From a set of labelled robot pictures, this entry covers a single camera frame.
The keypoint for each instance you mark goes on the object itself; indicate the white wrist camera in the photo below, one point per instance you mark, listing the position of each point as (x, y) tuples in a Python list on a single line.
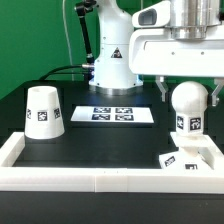
[(157, 15)]

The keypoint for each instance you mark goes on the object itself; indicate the white lamp base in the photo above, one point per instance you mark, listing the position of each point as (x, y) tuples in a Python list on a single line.
[(187, 155)]

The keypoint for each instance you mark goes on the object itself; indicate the white frame wall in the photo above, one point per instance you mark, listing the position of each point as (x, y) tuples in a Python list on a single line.
[(14, 178)]

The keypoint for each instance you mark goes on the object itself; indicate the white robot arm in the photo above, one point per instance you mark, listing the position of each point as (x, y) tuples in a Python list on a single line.
[(182, 38)]

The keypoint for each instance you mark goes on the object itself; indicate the white marker plate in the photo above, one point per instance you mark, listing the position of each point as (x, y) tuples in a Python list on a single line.
[(112, 114)]

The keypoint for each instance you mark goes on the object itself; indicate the white lamp shade cone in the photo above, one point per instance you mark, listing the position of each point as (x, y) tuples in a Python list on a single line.
[(43, 113)]

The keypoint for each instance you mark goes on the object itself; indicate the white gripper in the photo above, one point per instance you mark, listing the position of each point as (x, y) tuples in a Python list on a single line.
[(154, 52)]

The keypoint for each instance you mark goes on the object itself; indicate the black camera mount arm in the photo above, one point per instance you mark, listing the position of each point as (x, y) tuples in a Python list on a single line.
[(82, 8)]

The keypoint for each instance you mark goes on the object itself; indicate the white lamp bulb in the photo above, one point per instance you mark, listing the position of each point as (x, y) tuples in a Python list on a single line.
[(189, 100)]

